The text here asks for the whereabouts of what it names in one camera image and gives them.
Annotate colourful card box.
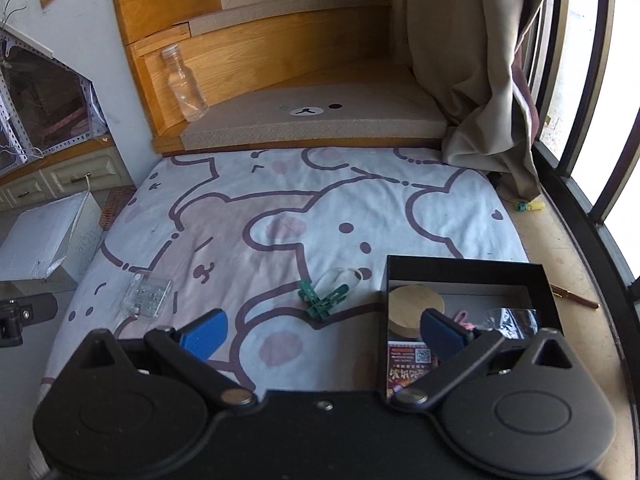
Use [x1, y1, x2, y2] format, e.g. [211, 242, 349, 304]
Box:
[386, 340, 439, 398]

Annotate round wooden box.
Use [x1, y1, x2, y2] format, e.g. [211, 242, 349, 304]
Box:
[387, 285, 445, 339]

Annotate clear plastic nail box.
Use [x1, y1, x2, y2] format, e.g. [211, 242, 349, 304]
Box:
[120, 271, 172, 320]

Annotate black plastic bag item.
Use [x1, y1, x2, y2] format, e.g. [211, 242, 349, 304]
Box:
[484, 307, 538, 340]

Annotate pink white crochet bunny doll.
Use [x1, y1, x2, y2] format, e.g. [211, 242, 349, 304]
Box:
[452, 310, 475, 330]

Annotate black open gift box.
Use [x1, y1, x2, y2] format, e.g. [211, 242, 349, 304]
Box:
[378, 256, 563, 398]

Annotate white paper bag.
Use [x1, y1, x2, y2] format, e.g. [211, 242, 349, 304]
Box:
[1, 191, 102, 296]

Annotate green clothes pegs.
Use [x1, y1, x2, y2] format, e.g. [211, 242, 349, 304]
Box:
[297, 280, 349, 321]

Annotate brown gold pen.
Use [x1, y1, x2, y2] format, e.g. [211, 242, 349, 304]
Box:
[550, 284, 600, 310]

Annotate cartoon bear bed sheet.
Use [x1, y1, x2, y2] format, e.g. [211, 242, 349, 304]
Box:
[32, 148, 526, 479]

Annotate orange mesh basket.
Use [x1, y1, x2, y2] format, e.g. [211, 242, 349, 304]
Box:
[100, 186, 136, 231]

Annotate yellow green small item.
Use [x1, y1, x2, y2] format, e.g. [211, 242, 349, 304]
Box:
[514, 200, 546, 212]

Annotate cream drawer cabinet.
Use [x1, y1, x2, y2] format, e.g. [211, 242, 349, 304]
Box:
[1, 136, 132, 211]

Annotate black window bars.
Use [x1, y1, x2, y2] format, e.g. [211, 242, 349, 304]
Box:
[525, 0, 639, 479]

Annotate white perforated metal rack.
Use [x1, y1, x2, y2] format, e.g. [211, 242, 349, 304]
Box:
[1, 32, 108, 174]

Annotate clear plastic bottle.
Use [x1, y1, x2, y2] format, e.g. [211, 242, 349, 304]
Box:
[160, 44, 208, 122]

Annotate wooden bay window seat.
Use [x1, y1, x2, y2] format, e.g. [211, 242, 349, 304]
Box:
[37, 0, 446, 156]

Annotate beige curtain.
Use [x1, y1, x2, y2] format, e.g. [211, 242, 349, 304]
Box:
[407, 0, 544, 200]

